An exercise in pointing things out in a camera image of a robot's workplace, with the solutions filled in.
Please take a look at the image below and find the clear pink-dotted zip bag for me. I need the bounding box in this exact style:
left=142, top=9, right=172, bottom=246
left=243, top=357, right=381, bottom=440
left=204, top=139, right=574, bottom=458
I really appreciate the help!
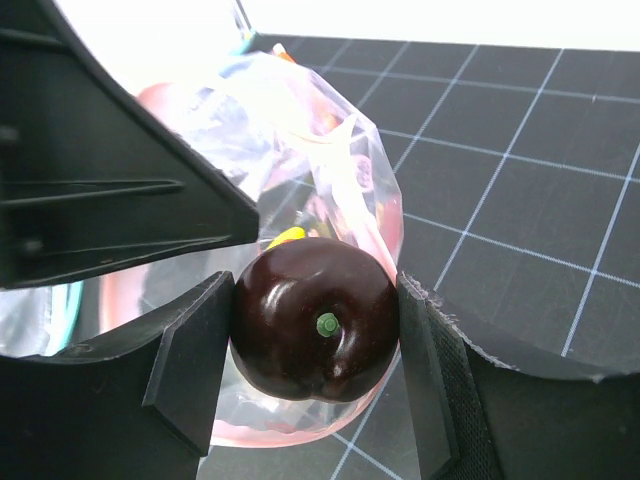
left=100, top=46, right=404, bottom=448

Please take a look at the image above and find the dark purple toy plum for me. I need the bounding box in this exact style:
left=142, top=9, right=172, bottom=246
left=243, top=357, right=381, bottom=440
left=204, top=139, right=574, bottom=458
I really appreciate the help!
left=230, top=238, right=399, bottom=403

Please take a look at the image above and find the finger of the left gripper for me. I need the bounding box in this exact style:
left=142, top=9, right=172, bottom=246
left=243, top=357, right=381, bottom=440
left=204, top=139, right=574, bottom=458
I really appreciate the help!
left=1, top=1, right=259, bottom=289

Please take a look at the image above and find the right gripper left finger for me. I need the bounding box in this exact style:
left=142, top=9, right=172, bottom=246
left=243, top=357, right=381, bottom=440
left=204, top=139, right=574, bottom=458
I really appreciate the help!
left=1, top=272, right=234, bottom=479

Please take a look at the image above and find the yellow toy banana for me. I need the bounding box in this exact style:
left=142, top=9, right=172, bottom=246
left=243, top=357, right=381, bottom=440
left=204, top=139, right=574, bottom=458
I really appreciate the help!
left=266, top=226, right=307, bottom=250

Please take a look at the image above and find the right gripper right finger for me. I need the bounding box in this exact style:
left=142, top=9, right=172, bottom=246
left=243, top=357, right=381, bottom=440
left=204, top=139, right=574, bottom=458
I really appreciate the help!
left=397, top=273, right=639, bottom=479

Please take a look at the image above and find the blue-zip clear bag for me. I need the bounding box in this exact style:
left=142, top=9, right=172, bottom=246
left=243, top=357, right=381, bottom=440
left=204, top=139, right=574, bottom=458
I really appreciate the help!
left=0, top=281, right=83, bottom=357

